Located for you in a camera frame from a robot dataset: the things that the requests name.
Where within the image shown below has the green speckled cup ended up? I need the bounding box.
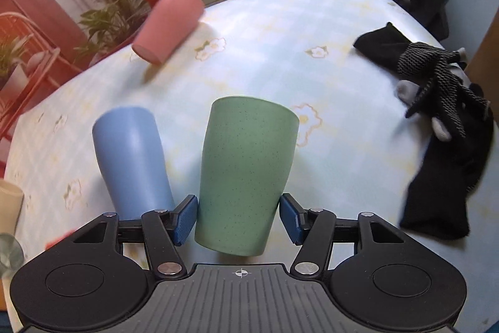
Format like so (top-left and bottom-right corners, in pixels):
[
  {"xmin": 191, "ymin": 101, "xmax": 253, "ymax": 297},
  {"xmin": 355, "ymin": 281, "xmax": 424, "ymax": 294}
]
[{"xmin": 195, "ymin": 96, "xmax": 299, "ymax": 256}]

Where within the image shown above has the blue cup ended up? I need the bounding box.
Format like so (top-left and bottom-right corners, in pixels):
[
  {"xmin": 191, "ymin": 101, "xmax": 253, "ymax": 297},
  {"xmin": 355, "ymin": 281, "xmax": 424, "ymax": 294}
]
[{"xmin": 92, "ymin": 106, "xmax": 175, "ymax": 220}]

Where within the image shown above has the pink cup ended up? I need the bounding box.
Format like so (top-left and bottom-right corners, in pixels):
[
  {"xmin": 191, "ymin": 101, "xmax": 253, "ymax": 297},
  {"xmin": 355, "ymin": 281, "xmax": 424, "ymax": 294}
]
[{"xmin": 131, "ymin": 0, "xmax": 205, "ymax": 65}]

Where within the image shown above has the black grey sock pile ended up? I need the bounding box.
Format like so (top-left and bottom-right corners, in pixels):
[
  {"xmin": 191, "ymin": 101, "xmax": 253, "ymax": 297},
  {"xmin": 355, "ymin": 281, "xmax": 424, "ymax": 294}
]
[{"xmin": 354, "ymin": 23, "xmax": 494, "ymax": 241}]

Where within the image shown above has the floral checked bed sheet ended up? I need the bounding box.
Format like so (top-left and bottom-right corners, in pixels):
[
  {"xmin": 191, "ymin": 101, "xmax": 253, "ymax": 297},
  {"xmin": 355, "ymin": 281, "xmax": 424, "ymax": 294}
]
[{"xmin": 3, "ymin": 0, "xmax": 499, "ymax": 333}]

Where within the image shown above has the wooden board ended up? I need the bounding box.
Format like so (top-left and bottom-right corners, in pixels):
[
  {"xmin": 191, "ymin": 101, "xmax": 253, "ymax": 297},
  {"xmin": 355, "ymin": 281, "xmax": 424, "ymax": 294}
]
[{"xmin": 466, "ymin": 13, "xmax": 499, "ymax": 111}]

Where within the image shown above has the printed room backdrop curtain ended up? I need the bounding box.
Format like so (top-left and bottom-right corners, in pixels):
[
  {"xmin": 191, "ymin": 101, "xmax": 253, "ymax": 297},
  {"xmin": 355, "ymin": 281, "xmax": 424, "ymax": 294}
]
[{"xmin": 1, "ymin": 0, "xmax": 158, "ymax": 141}]

